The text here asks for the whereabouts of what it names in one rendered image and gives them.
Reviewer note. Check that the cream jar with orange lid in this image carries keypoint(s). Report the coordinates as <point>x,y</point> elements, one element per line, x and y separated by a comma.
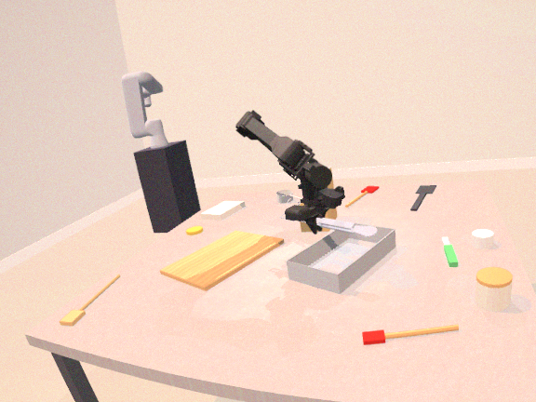
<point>493,289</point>

